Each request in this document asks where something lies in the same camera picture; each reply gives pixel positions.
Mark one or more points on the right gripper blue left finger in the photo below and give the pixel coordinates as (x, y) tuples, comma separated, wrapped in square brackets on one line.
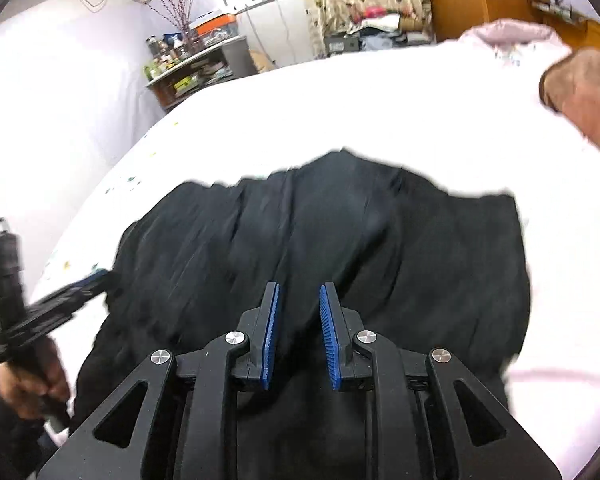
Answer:
[(254, 369)]

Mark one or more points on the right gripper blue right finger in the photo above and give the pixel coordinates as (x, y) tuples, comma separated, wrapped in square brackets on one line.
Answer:
[(346, 366)]

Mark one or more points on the black puffer jacket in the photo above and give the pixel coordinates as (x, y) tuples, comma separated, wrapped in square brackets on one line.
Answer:
[(422, 267)]

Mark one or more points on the person's left forearm black sleeve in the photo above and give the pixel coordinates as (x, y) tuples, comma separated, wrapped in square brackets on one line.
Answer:
[(25, 445)]

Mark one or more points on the pile of clothes by curtain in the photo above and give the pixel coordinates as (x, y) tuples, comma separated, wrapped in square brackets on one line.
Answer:
[(375, 29)]

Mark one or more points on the person's left hand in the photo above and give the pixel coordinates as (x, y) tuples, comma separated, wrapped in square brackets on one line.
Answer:
[(22, 391)]

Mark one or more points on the wooden bookshelf with items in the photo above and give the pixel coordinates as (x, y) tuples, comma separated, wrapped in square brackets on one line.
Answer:
[(228, 60)]

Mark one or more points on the orange lidded storage box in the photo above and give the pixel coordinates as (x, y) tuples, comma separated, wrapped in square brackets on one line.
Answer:
[(214, 27)]

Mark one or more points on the dried purple flower branches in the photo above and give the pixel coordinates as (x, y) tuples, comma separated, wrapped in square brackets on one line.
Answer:
[(176, 12)]

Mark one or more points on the brown beige plush blanket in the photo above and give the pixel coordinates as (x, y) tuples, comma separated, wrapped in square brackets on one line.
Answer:
[(571, 87)]

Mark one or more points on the wooden headboard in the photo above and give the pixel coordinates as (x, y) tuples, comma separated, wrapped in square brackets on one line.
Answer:
[(573, 28)]

